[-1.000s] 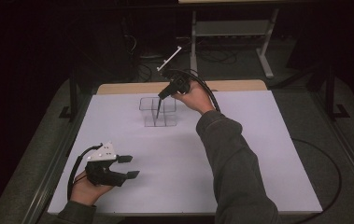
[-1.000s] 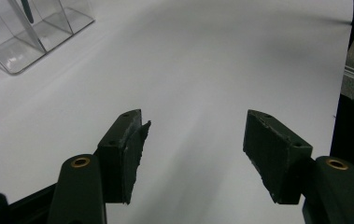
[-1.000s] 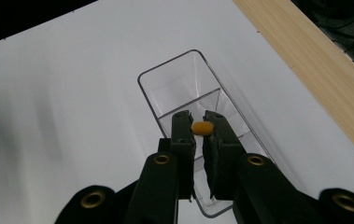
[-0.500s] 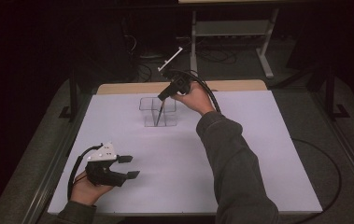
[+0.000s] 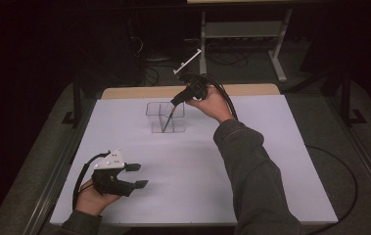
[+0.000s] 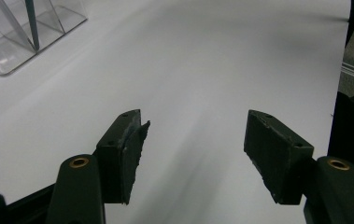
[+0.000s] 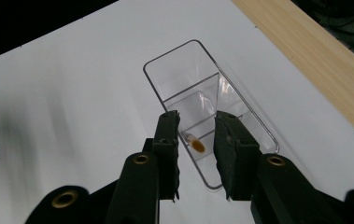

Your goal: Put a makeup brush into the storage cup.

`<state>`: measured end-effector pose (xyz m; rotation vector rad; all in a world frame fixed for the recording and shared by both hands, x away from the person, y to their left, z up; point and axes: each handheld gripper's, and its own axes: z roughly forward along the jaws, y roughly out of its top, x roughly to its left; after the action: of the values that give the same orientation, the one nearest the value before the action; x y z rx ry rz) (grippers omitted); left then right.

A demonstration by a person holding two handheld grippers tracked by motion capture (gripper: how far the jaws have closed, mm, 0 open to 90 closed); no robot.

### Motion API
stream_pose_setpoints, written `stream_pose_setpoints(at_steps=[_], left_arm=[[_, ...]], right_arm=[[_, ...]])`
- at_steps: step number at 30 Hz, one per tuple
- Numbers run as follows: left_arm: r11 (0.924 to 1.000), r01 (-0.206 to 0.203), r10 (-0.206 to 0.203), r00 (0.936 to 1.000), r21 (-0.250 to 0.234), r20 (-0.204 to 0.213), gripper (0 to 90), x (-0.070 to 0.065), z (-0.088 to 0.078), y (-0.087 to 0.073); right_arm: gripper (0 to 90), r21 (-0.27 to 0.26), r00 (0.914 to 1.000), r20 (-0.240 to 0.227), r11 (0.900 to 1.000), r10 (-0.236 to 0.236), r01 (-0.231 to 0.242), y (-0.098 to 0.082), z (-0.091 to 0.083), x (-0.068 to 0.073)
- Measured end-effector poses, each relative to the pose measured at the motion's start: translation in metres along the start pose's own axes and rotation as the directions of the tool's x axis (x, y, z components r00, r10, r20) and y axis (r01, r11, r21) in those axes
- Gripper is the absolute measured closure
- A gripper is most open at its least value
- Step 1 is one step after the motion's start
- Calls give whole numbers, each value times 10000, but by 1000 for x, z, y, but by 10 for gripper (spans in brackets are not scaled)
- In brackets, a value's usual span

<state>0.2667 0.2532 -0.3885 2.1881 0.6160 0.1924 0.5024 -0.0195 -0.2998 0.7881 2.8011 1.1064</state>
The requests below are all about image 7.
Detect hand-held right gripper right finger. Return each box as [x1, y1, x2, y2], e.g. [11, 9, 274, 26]
[213, 111, 262, 202]

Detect black floor cables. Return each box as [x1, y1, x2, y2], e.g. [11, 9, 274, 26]
[290, 0, 354, 70]

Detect clear plastic compartment organizer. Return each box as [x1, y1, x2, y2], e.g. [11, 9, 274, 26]
[142, 39, 280, 190]

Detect light wooden table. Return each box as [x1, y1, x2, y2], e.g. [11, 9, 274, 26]
[232, 0, 354, 147]

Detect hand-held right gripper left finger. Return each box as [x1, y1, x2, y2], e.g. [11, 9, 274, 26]
[143, 110, 181, 203]

